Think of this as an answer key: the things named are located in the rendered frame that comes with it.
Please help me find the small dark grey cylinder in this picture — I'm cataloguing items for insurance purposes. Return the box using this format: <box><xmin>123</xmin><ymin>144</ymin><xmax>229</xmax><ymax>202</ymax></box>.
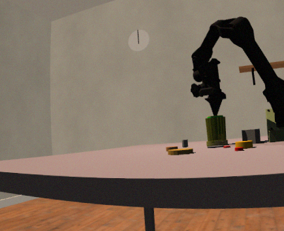
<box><xmin>182</xmin><ymin>140</ymin><xmax>188</xmax><ymax>147</ymax></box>

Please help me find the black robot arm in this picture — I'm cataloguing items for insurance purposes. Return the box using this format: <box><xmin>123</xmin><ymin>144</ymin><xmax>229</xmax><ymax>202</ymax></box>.
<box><xmin>191</xmin><ymin>16</ymin><xmax>284</xmax><ymax>127</ymax></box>

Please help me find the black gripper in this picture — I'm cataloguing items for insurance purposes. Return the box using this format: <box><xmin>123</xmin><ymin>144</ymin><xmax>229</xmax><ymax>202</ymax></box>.
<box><xmin>199</xmin><ymin>76</ymin><xmax>226</xmax><ymax>116</ymax></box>

